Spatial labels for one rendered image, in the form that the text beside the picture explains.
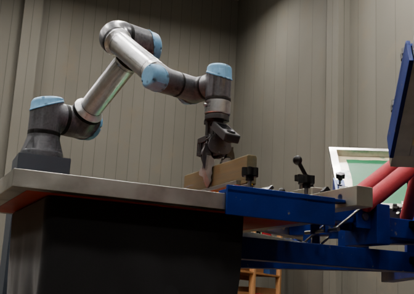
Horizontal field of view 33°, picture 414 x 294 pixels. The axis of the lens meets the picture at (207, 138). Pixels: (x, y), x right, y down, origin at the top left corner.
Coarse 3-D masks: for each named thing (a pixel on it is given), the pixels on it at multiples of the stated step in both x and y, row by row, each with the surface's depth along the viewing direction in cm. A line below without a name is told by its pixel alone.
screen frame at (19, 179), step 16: (16, 176) 141; (32, 176) 143; (48, 176) 144; (64, 176) 145; (80, 176) 147; (0, 192) 154; (16, 192) 150; (64, 192) 146; (80, 192) 146; (96, 192) 148; (112, 192) 149; (128, 192) 151; (144, 192) 152; (160, 192) 154; (176, 192) 156; (192, 192) 157; (208, 192) 159; (208, 208) 160; (224, 208) 160; (288, 224) 185; (304, 224) 182
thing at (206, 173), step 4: (208, 156) 193; (208, 160) 193; (212, 160) 193; (208, 164) 192; (212, 164) 193; (200, 168) 197; (204, 168) 192; (208, 168) 192; (200, 172) 196; (204, 172) 192; (208, 172) 192; (204, 176) 192; (208, 176) 192; (204, 180) 192; (208, 180) 192; (208, 184) 192
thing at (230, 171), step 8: (232, 160) 183; (240, 160) 178; (248, 160) 175; (256, 160) 176; (216, 168) 191; (224, 168) 186; (232, 168) 182; (240, 168) 178; (192, 176) 206; (200, 176) 200; (216, 176) 190; (224, 176) 186; (232, 176) 181; (240, 176) 177; (184, 184) 210; (192, 184) 205; (200, 184) 199; (216, 184) 189; (240, 184) 176
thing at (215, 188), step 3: (225, 183) 181; (228, 183) 180; (231, 183) 178; (234, 183) 177; (237, 183) 176; (213, 186) 188; (216, 186) 186; (219, 186) 184; (222, 186) 183; (225, 186) 181; (201, 189) 195; (204, 189) 193; (207, 189) 191; (210, 189) 190; (213, 189) 188; (216, 189) 187; (219, 189) 186; (222, 189) 186
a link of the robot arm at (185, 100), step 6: (186, 78) 202; (192, 78) 204; (198, 78) 204; (186, 84) 201; (192, 84) 203; (198, 84) 203; (186, 90) 202; (192, 90) 203; (198, 90) 202; (180, 96) 203; (186, 96) 204; (192, 96) 204; (198, 96) 204; (186, 102) 209; (192, 102) 208; (198, 102) 210
